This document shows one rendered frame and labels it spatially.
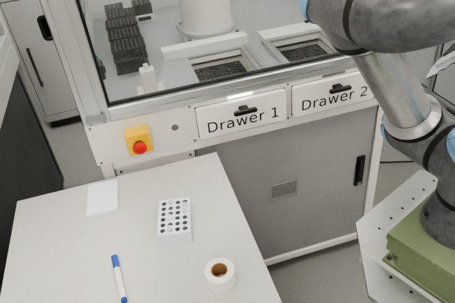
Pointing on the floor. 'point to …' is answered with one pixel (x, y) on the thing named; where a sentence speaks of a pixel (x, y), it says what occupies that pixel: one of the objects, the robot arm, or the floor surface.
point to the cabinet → (293, 176)
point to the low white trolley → (135, 243)
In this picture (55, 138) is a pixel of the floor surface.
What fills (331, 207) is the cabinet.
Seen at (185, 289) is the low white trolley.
